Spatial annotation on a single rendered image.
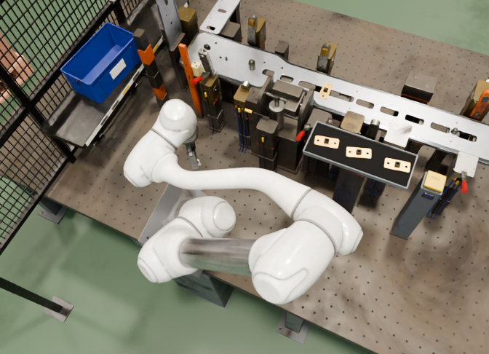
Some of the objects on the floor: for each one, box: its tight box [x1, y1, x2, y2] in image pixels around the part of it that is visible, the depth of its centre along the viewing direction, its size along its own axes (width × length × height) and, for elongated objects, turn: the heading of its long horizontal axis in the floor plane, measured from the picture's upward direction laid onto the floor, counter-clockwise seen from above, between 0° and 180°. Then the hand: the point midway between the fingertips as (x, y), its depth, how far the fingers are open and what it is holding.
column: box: [172, 272, 236, 310], centre depth 226 cm, size 31×31×66 cm
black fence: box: [0, 0, 198, 323], centre depth 220 cm, size 14×197×155 cm, turn 157°
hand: (194, 147), depth 170 cm, fingers open, 13 cm apart
